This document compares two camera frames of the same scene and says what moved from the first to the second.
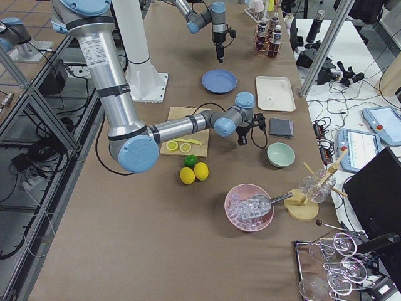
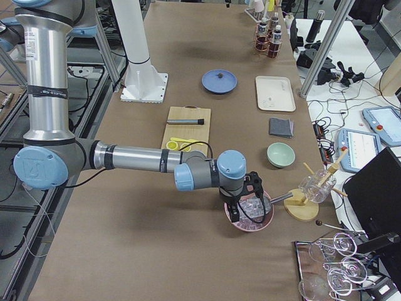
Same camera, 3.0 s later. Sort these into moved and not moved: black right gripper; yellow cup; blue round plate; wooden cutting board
Moved: black right gripper
Not moved: blue round plate; yellow cup; wooden cutting board
